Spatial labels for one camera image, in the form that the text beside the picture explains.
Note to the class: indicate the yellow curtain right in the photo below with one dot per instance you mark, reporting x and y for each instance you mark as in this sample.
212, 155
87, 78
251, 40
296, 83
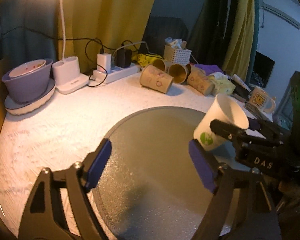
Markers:
237, 57

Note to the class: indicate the white desk lamp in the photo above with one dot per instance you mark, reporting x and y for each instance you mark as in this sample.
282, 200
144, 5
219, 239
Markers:
66, 72

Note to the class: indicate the brown paper cup right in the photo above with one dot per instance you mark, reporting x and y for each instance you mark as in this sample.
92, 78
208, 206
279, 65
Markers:
200, 82

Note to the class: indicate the white paper cup green print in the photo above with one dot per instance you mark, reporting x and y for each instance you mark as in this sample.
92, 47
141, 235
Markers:
225, 116

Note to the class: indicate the brown paper cup open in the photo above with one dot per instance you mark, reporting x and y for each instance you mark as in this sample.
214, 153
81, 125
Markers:
178, 72
162, 64

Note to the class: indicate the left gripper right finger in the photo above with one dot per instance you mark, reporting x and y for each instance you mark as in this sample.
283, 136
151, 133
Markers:
255, 216

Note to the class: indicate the smartphone on table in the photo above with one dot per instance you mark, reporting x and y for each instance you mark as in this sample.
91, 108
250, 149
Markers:
256, 112

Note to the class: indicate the yellow tissue pack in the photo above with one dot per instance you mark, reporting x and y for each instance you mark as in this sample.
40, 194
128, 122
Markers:
222, 86

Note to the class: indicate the bear print ceramic mug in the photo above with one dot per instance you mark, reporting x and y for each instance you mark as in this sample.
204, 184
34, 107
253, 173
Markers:
262, 100

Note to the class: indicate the white plastic basket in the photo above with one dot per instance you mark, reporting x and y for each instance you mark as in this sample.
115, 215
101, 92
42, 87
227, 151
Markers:
177, 56

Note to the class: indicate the round grey mat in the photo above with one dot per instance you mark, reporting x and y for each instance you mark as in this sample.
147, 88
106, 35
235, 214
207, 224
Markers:
149, 188

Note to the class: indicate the yellow curtain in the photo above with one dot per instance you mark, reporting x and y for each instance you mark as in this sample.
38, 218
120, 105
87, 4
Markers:
111, 21
237, 57

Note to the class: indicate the purple cloth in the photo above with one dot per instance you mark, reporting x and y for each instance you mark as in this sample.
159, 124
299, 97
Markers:
209, 69

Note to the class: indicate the brown paper cup front left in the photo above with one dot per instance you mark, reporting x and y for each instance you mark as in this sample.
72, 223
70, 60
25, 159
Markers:
155, 79

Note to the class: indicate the white charger plug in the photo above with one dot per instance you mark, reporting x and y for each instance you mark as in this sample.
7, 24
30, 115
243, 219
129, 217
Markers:
104, 62

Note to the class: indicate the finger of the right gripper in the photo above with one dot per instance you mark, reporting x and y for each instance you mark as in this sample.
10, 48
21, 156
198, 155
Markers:
268, 129
235, 134

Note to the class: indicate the yellow curtain left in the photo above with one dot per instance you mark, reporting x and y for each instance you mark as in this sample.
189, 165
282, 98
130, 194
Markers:
111, 21

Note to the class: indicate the white air conditioner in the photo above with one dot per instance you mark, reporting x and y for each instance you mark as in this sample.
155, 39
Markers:
279, 13

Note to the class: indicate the brown paper cup open middle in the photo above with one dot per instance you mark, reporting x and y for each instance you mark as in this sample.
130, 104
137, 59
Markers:
178, 72

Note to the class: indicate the white power strip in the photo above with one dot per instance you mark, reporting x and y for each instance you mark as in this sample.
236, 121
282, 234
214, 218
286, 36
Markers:
100, 77

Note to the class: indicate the dark monitor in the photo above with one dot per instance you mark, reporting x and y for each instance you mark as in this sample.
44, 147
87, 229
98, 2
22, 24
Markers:
262, 69

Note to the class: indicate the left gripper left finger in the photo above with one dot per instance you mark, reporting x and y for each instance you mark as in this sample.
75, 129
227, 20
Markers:
44, 215

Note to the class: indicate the white inner bowl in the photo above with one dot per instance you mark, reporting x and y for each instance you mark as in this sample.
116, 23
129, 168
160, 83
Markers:
26, 68

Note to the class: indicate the brown paper cup open left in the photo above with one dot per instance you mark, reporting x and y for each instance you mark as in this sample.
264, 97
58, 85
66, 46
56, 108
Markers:
162, 64

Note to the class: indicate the purple bowl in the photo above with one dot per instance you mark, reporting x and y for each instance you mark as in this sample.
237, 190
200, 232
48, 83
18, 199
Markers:
30, 86

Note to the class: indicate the white round plate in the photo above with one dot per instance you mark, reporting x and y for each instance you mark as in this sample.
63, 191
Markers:
15, 108

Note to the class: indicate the yellow snack bag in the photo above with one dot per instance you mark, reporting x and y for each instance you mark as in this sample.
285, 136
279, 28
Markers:
145, 59

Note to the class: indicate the black power adapter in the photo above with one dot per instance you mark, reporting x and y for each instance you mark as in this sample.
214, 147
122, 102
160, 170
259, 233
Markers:
123, 58

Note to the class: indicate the white tube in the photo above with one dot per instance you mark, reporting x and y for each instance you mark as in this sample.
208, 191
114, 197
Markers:
239, 81

